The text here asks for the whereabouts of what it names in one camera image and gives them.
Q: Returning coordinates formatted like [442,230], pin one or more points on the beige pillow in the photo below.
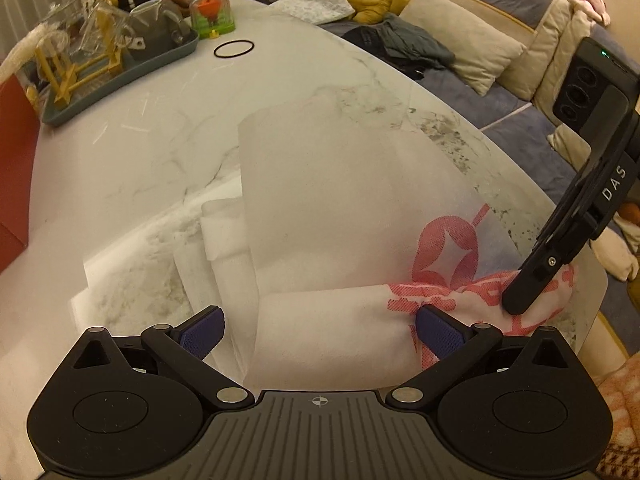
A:
[550,50]
[460,40]

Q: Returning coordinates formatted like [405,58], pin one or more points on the white brown plush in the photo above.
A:
[617,255]

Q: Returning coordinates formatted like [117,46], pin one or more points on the red cardboard box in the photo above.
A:
[17,170]

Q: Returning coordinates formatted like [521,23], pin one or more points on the pink bunny plush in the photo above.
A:
[592,5]

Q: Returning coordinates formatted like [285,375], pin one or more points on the sleeve of paper cups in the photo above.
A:
[25,52]

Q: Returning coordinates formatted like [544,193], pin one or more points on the dark clothes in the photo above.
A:
[405,45]

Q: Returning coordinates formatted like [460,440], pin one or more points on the white red-printed shopping bag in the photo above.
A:
[340,220]

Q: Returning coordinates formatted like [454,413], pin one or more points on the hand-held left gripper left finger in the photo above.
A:
[202,335]

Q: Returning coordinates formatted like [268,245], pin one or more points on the teal tray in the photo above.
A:
[145,67]

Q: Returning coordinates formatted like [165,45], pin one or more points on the wooden cup rack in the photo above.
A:
[60,85]

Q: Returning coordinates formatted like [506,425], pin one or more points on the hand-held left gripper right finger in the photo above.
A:
[440,335]

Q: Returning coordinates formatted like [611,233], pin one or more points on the pink spotted fleece clothing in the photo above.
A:
[622,420]

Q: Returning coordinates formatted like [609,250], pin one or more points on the glass pitcher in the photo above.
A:
[107,20]
[75,32]

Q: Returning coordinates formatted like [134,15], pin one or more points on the glass teapot with funnel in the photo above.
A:
[160,27]

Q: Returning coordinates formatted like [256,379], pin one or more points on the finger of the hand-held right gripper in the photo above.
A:
[545,265]

